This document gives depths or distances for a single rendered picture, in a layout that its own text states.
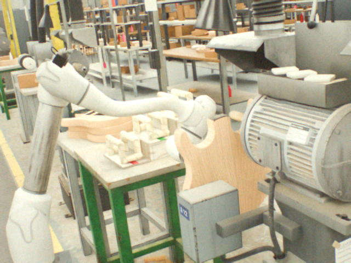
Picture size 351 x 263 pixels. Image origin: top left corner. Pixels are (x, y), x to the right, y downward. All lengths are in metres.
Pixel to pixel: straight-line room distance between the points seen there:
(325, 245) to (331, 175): 0.21
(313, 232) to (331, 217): 0.12
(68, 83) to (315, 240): 0.99
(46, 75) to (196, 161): 0.62
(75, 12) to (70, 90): 2.01
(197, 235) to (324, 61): 0.61
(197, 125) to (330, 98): 0.81
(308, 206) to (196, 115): 0.76
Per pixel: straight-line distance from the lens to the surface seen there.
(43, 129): 1.90
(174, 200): 2.88
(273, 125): 1.29
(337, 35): 1.32
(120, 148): 2.20
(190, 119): 1.85
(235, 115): 1.63
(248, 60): 1.76
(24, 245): 1.81
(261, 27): 1.51
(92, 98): 1.73
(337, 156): 1.16
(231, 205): 1.38
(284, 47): 1.47
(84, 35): 3.54
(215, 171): 1.57
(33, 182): 1.96
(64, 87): 1.70
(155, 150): 2.24
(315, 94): 1.19
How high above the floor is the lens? 1.67
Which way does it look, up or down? 16 degrees down
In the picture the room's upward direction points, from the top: 7 degrees counter-clockwise
